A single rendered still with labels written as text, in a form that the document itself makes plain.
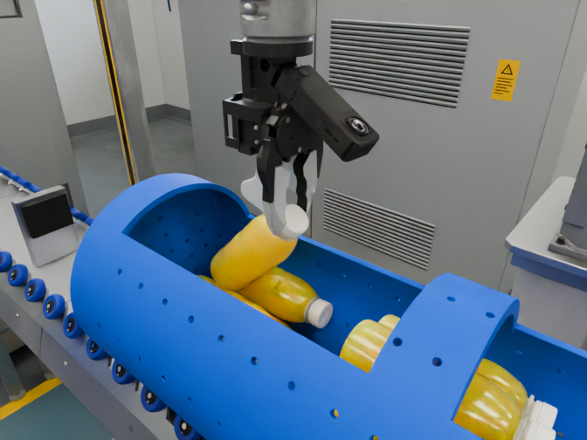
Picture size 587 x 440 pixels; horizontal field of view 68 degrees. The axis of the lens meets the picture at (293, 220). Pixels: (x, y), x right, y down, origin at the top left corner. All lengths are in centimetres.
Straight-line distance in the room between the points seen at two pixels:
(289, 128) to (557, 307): 47
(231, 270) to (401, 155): 160
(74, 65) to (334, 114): 483
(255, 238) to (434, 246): 172
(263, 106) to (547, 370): 42
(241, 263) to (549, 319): 45
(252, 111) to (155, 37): 518
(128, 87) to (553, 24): 138
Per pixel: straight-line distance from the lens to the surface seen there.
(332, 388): 37
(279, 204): 49
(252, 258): 55
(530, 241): 70
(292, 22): 44
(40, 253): 109
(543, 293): 73
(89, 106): 529
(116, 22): 123
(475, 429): 42
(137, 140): 128
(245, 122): 48
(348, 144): 41
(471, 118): 194
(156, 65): 565
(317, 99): 44
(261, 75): 48
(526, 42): 185
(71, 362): 89
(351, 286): 63
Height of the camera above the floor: 147
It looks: 29 degrees down
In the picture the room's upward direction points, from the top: straight up
